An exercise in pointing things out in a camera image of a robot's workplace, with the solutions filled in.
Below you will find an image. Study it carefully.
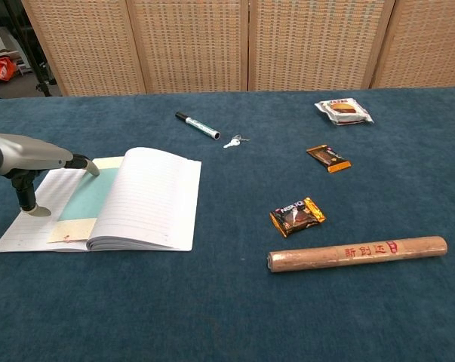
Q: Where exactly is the blue carpet table mat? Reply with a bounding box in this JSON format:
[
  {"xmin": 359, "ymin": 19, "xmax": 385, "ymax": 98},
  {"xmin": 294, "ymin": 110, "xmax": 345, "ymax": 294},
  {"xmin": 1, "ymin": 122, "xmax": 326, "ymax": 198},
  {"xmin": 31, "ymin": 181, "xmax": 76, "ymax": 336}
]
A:
[{"xmin": 0, "ymin": 87, "xmax": 455, "ymax": 362}]

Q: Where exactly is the small white key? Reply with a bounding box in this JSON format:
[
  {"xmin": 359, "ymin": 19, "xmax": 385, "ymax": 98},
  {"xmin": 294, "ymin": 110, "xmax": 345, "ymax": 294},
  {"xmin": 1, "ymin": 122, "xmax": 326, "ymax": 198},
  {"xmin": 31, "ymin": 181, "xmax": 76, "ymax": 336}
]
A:
[{"xmin": 223, "ymin": 133, "xmax": 251, "ymax": 149}]

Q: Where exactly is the brown paper-wrapped roll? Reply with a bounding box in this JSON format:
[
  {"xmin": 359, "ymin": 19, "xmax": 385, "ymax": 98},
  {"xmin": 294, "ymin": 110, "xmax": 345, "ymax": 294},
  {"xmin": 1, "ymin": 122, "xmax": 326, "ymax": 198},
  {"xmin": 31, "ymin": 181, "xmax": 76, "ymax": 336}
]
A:
[{"xmin": 266, "ymin": 235, "xmax": 448, "ymax": 273}]

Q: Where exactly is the black tripod stand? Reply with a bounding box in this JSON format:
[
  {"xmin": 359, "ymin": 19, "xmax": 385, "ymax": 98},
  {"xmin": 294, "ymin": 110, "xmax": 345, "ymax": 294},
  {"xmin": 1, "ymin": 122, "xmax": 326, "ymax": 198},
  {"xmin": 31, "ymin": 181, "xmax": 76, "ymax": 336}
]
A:
[{"xmin": 6, "ymin": 0, "xmax": 57, "ymax": 97}]

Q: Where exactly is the black white marker pen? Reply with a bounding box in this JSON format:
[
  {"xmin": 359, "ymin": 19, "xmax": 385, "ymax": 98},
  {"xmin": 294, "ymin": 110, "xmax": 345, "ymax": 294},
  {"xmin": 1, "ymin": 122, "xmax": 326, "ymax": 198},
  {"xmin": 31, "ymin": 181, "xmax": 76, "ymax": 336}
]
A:
[{"xmin": 174, "ymin": 111, "xmax": 221, "ymax": 140}]

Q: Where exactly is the open white lined notebook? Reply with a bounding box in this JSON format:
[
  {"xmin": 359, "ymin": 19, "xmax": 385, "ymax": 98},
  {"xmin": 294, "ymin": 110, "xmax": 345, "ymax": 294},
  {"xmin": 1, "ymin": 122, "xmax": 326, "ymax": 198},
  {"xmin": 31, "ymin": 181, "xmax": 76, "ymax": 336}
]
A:
[{"xmin": 0, "ymin": 146, "xmax": 202, "ymax": 253}]

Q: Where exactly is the blue bookmark with tassel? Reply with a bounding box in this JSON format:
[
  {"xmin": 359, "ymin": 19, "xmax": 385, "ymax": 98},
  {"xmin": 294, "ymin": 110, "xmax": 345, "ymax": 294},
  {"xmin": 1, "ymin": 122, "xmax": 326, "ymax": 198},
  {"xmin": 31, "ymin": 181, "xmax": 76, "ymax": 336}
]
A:
[{"xmin": 46, "ymin": 155, "xmax": 125, "ymax": 243}]

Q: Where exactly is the orange bag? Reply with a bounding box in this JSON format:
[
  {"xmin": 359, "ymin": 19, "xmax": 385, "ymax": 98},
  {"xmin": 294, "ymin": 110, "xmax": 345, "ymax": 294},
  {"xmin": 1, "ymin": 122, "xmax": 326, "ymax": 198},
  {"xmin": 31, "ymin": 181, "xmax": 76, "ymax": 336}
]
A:
[{"xmin": 0, "ymin": 56, "xmax": 17, "ymax": 81}]

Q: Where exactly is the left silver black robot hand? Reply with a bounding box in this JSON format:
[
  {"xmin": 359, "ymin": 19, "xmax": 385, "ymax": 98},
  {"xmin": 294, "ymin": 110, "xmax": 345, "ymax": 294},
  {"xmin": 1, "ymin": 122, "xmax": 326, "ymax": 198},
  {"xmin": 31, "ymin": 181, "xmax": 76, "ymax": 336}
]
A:
[{"xmin": 0, "ymin": 131, "xmax": 100, "ymax": 218}]

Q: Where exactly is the white cookie snack packet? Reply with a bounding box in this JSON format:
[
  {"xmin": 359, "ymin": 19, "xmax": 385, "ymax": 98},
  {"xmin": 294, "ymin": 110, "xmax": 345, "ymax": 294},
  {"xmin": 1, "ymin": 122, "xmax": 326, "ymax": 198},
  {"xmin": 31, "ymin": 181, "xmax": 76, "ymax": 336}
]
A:
[{"xmin": 314, "ymin": 97, "xmax": 374, "ymax": 126}]

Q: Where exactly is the wooden wicker folding screen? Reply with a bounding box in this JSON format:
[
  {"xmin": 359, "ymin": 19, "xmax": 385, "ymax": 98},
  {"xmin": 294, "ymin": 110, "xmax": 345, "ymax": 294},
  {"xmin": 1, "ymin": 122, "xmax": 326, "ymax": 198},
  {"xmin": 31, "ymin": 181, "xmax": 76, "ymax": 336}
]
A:
[{"xmin": 21, "ymin": 0, "xmax": 455, "ymax": 97}]

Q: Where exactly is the small orange brown snack packet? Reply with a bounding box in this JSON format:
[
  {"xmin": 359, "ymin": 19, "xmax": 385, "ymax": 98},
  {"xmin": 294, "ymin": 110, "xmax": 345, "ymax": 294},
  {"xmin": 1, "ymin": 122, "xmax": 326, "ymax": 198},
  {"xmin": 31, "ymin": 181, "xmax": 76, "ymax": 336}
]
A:
[{"xmin": 306, "ymin": 143, "xmax": 352, "ymax": 174}]

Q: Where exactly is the brown chocolate wafer snack packet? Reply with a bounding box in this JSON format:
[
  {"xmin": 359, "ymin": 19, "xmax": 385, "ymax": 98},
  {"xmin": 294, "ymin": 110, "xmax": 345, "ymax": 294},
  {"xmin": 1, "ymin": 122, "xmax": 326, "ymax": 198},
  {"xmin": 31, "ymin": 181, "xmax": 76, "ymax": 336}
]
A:
[{"xmin": 269, "ymin": 196, "xmax": 327, "ymax": 239}]

